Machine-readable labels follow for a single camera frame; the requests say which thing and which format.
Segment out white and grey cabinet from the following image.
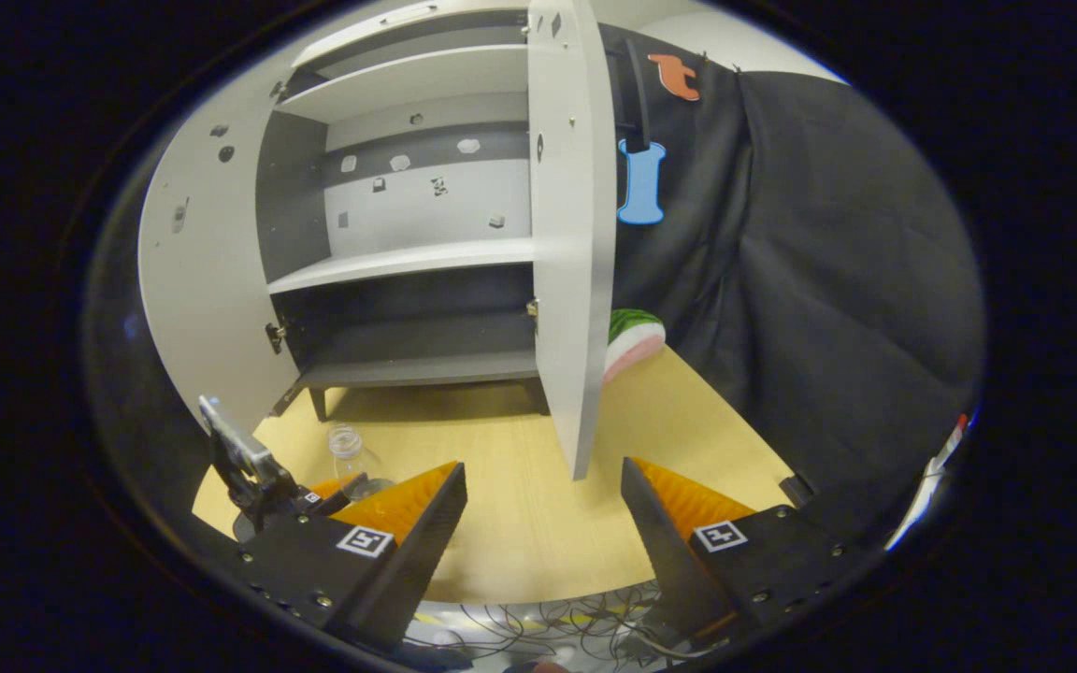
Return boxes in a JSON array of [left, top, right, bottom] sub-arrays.
[[253, 0, 544, 422]]

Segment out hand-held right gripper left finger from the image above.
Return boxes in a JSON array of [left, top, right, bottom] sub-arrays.
[[221, 462, 468, 653]]

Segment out clear plastic bottle green label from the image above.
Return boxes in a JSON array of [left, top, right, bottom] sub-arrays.
[[327, 424, 396, 501]]

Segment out white and red object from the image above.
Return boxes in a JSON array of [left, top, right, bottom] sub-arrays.
[[884, 411, 971, 552]]

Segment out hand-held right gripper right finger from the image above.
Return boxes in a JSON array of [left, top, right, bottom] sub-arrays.
[[621, 458, 871, 652]]

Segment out black door handle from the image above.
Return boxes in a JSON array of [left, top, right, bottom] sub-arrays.
[[625, 37, 653, 155]]

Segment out watermelon slice cushion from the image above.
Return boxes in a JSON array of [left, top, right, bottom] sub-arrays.
[[602, 308, 668, 384]]

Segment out black backdrop cloth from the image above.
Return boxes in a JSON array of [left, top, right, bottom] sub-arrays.
[[595, 23, 986, 562]]

